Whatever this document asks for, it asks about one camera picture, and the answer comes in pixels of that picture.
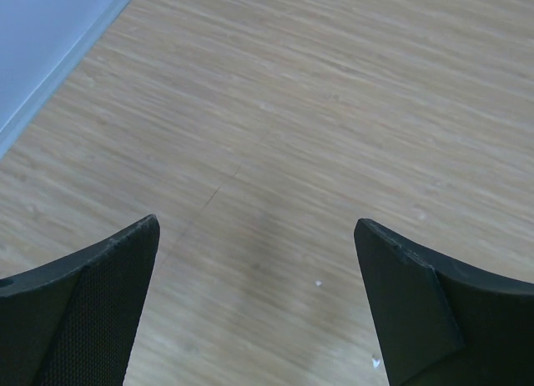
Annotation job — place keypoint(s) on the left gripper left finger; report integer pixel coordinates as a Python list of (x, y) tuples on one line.
[(73, 321)]

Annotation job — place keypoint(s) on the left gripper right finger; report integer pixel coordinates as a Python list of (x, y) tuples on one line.
[(440, 321)]

